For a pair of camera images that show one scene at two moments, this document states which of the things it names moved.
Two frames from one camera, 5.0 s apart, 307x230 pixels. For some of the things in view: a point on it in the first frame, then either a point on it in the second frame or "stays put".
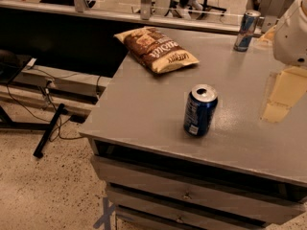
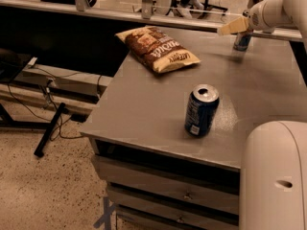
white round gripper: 292,37 -> 257,18
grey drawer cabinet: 155,188 stays put
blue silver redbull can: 247,31 stays put
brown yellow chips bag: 155,50 stays put
